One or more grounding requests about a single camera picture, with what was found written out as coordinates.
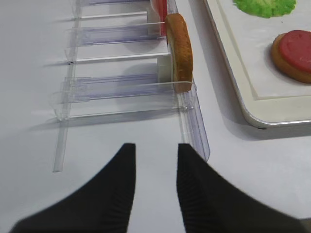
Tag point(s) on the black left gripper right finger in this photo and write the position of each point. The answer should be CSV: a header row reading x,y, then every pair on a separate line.
x,y
210,204

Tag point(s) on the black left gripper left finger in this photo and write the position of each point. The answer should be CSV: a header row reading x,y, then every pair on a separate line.
x,y
102,205

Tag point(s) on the red tomato slice on bun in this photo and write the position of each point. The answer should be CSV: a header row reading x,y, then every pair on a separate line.
x,y
295,49

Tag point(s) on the red tomato slice in rack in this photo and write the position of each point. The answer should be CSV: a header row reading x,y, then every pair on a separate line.
x,y
160,7

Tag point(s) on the round green lettuce on tray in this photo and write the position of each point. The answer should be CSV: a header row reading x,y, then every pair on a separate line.
x,y
266,8

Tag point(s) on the white metal tray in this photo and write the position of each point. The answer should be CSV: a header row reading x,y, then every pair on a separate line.
x,y
270,113

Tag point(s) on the clear acrylic left rack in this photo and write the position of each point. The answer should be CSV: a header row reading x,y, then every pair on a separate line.
x,y
119,85

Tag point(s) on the bun bottom on tray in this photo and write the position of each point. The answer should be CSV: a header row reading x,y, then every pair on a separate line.
x,y
285,67

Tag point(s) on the brown bun in left rack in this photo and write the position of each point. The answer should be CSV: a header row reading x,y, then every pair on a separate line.
x,y
179,41

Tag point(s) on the white paper tray liner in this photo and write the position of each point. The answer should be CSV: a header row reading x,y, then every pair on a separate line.
x,y
254,36

